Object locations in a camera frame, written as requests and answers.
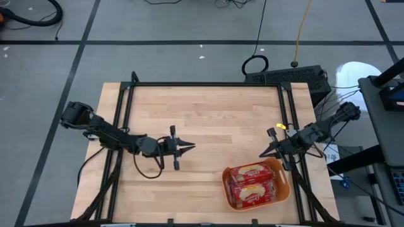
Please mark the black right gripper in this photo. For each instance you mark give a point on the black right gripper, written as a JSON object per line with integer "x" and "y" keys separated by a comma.
{"x": 290, "y": 144}

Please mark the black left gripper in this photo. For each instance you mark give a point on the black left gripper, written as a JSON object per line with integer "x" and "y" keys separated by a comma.
{"x": 158, "y": 146}

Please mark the orange plastic basket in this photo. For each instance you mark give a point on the orange plastic basket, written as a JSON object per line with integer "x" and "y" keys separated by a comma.
{"x": 285, "y": 192}

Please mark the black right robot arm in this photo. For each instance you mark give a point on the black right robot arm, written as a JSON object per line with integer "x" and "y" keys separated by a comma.
{"x": 328, "y": 124}

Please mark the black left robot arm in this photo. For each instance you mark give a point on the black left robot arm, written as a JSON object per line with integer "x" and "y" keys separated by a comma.
{"x": 107, "y": 134}

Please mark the white paper label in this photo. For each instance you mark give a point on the white paper label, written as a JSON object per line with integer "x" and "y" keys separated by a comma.
{"x": 330, "y": 156}

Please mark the black computer tower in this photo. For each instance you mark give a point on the black computer tower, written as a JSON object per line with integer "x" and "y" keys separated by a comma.
{"x": 284, "y": 75}

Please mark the black desk beam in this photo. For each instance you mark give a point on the black desk beam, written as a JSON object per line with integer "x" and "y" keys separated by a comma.
{"x": 356, "y": 159}

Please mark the grey side desk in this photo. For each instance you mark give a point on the grey side desk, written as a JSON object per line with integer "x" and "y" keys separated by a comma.
{"x": 385, "y": 135}

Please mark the black keyboard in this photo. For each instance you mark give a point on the black keyboard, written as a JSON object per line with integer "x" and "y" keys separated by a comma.
{"x": 398, "y": 186}

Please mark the dark device with blue screen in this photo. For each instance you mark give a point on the dark device with blue screen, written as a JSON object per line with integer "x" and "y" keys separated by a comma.
{"x": 393, "y": 97}

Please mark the black monitor pole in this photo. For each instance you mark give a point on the black monitor pole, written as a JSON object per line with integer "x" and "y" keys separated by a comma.
{"x": 389, "y": 72}

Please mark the black metal table frame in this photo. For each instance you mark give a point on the black metal table frame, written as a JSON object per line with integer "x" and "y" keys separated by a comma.
{"x": 202, "y": 84}

